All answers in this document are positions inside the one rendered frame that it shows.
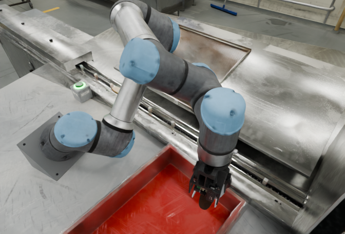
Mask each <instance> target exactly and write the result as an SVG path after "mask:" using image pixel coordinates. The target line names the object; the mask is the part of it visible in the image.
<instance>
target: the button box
mask: <svg viewBox="0 0 345 234"><path fill-rule="evenodd" d="M79 82H84V81H79ZM84 83H85V82H84ZM74 85H75V84H74ZM74 85H72V86H70V88H71V91H72V93H73V96H74V98H75V99H77V100H78V101H79V102H80V103H83V102H85V101H87V100H88V99H92V97H95V96H94V93H93V92H92V91H91V89H90V86H89V85H88V84H87V83H85V87H84V88H82V89H75V88H74Z"/></svg>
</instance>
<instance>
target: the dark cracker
mask: <svg viewBox="0 0 345 234"><path fill-rule="evenodd" d="M211 204H212V202H211V201H208V200H206V196H203V195H200V199H199V206H200V208H201V209H203V210H207V209H208V208H209V207H210V206H211Z"/></svg>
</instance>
